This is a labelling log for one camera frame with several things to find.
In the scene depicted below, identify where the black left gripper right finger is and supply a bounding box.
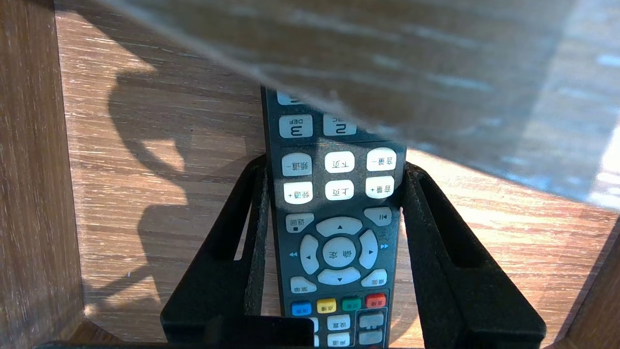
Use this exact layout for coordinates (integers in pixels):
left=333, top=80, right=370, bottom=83
left=398, top=161, right=547, bottom=349

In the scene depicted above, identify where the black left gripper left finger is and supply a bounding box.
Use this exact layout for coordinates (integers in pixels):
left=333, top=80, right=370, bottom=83
left=160, top=154, right=270, bottom=349

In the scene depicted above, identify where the black TV remote control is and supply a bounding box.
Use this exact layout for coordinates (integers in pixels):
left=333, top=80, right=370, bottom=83
left=260, top=86, right=407, bottom=349

